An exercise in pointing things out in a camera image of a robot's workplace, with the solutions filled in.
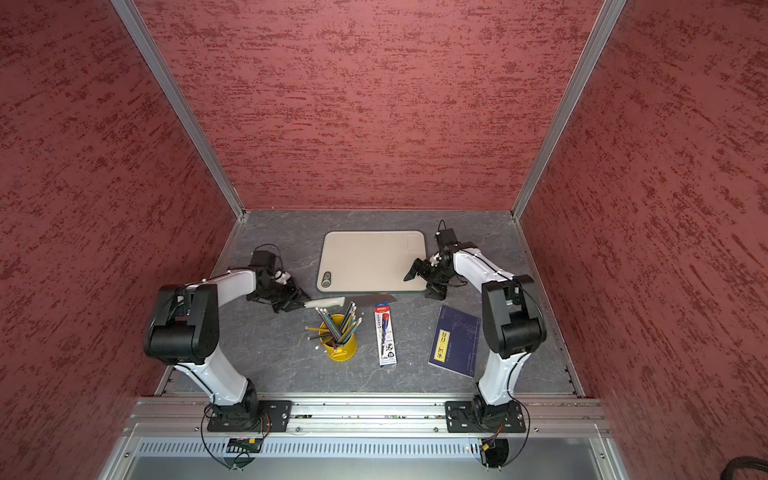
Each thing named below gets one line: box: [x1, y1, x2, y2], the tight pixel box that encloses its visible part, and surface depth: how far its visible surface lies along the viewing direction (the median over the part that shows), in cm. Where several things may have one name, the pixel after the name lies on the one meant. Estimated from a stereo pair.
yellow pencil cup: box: [318, 313, 358, 362], surface depth 79 cm
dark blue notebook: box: [428, 305, 482, 379], surface depth 87 cm
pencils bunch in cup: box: [305, 302, 365, 350], surface depth 80 cm
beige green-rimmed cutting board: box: [316, 230, 428, 293], surface depth 109 cm
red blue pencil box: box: [374, 302, 397, 367], surface depth 89 cm
